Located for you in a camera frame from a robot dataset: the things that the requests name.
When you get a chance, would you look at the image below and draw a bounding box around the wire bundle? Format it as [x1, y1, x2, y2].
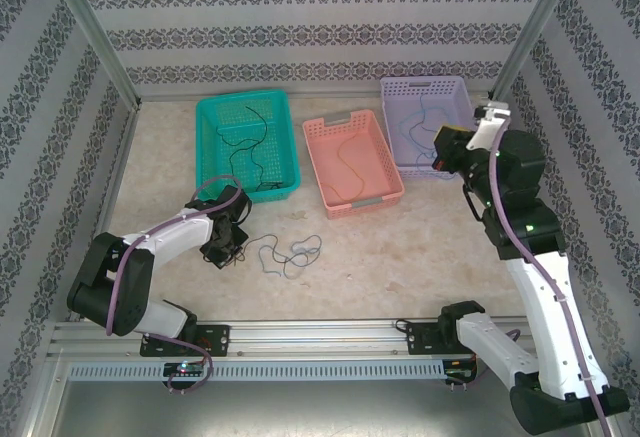
[258, 236, 323, 278]
[233, 235, 276, 264]

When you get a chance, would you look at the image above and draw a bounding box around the purple plastic basket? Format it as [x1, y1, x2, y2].
[378, 74, 475, 182]

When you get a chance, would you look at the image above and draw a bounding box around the thin black cable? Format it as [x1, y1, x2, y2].
[227, 105, 269, 193]
[215, 126, 284, 193]

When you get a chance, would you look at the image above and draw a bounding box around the teal plastic basket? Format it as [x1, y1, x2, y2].
[194, 88, 303, 205]

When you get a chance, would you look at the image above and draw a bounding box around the pink plastic basket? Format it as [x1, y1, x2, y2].
[301, 109, 406, 221]

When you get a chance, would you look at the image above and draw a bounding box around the thin orange cable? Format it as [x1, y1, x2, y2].
[322, 121, 376, 201]

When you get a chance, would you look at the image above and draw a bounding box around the small circuit board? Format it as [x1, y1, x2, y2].
[163, 361, 206, 377]
[446, 360, 479, 383]

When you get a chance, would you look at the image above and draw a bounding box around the grey metal panel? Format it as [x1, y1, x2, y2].
[29, 354, 619, 437]

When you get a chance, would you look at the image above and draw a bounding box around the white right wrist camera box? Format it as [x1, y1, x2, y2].
[471, 100, 512, 152]

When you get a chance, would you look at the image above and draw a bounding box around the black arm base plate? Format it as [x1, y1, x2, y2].
[404, 321, 471, 357]
[139, 324, 232, 358]

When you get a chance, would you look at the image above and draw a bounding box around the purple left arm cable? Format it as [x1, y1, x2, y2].
[104, 174, 244, 393]

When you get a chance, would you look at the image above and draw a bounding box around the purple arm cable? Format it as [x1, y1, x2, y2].
[104, 174, 244, 393]
[469, 109, 616, 437]

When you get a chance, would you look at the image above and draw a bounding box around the aluminium table side rail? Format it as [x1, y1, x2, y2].
[67, 101, 144, 323]

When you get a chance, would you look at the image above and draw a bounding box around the aluminium mounting rail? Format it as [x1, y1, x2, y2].
[48, 317, 586, 359]

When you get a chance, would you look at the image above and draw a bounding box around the aluminium frame post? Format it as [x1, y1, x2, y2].
[485, 0, 587, 107]
[39, 0, 143, 109]

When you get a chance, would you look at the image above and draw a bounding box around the white slotted cable duct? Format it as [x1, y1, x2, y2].
[67, 359, 448, 382]

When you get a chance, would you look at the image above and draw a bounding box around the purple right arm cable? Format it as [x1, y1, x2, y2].
[469, 109, 616, 437]

